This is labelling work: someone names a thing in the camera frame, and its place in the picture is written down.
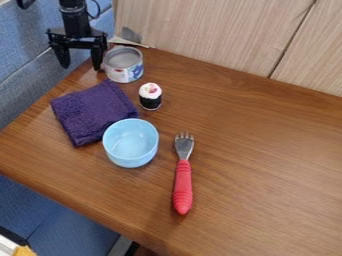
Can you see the silver tin can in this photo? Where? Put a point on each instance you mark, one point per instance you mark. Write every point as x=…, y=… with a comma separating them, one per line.
x=123, y=64

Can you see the toy sushi roll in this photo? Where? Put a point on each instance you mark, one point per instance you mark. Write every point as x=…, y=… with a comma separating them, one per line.
x=150, y=96

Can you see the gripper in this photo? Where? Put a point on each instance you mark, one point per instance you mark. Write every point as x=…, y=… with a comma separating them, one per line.
x=76, y=39

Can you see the light blue bowl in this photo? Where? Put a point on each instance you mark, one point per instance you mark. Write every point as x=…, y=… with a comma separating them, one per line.
x=131, y=142

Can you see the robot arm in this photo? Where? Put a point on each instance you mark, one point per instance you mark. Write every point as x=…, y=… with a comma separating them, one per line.
x=74, y=15

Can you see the purple cloth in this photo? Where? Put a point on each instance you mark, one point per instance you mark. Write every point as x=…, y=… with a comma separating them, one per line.
x=92, y=111

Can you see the wooden board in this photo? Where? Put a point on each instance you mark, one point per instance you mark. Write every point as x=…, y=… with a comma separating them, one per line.
x=231, y=36

